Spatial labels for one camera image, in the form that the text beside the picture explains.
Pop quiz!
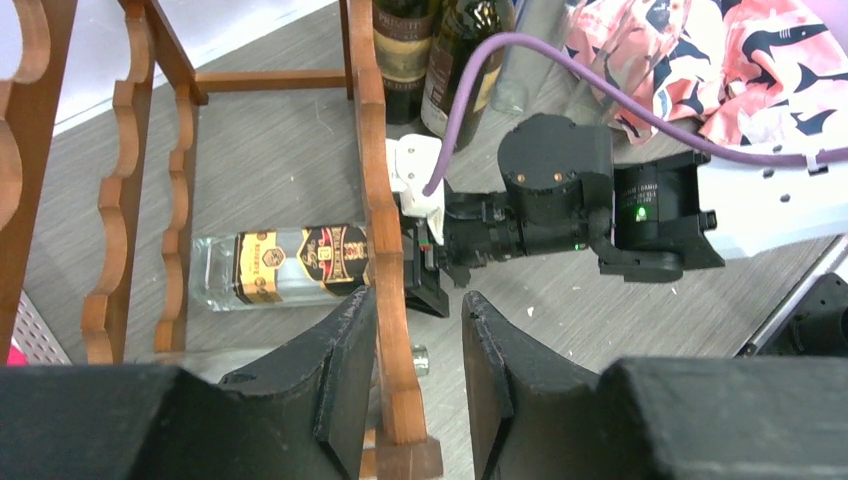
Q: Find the pink shark print cloth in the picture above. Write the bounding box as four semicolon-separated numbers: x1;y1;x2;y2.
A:
565;1;847;146

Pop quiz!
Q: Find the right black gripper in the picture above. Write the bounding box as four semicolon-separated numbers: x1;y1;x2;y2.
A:
402;190;530;318

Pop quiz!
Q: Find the brown wooden wine rack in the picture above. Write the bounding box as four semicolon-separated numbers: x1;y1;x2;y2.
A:
0;0;445;480

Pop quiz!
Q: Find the dark wine bottle cream label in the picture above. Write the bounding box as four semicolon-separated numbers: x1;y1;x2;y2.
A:
421;0;515;152

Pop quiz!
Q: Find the white perforated plastic basket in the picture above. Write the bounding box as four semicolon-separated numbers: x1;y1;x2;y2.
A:
7;291;71;366

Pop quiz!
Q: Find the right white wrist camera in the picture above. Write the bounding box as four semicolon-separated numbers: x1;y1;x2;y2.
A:
385;134;446;246

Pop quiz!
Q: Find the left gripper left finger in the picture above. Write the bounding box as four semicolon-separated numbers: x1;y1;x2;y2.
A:
1;287;377;479

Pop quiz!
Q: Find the clear slim glass bottle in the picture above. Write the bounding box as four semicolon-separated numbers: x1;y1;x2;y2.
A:
491;0;584;115

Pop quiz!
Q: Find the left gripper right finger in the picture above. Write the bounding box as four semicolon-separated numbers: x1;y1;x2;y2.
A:
462;291;847;479

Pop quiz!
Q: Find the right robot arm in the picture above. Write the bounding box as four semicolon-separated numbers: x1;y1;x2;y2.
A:
402;114;847;318

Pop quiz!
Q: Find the dark green wine bottle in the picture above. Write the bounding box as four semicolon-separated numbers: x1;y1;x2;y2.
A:
372;0;441;125

